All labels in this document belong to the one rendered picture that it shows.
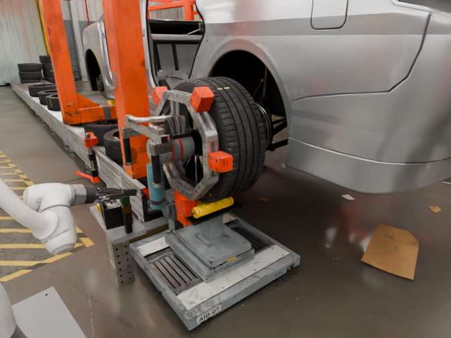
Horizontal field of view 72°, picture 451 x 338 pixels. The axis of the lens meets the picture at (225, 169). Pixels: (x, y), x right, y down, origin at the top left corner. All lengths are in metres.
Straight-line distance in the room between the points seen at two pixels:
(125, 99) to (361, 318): 1.78
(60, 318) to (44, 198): 0.44
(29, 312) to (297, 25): 1.59
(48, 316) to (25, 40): 13.56
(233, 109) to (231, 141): 0.15
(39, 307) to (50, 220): 0.39
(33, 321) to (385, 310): 1.67
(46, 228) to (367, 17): 1.35
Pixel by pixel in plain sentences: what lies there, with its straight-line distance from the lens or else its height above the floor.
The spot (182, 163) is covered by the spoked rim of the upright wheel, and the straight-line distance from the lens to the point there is 1.85.
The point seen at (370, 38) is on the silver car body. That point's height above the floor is 1.35.
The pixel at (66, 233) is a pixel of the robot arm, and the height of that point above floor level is 0.72.
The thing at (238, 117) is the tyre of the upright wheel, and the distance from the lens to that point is 1.43.
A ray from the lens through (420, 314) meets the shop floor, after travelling 2.09.
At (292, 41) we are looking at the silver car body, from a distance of 1.55.
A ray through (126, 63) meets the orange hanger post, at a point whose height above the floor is 1.24.
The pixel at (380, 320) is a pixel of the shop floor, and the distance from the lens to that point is 1.96.
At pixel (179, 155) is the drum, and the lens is 1.55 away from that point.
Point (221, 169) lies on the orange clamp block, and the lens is 1.33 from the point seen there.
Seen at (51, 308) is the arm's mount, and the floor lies 0.40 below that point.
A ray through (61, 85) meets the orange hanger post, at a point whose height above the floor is 0.95.
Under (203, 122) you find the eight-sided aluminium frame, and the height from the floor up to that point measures 1.01.
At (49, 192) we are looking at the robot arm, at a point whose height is 0.83.
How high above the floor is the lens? 1.32
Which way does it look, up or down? 21 degrees down
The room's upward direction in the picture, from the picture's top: straight up
